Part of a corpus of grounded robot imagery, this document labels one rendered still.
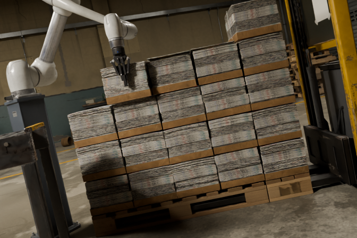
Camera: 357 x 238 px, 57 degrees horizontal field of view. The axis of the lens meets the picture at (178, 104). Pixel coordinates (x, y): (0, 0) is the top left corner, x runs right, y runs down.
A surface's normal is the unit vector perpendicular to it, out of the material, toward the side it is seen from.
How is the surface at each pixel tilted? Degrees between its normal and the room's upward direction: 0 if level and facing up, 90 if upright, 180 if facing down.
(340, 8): 90
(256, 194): 90
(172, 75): 90
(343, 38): 90
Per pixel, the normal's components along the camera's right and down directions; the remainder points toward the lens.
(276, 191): -0.01, 0.06
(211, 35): 0.28, -0.01
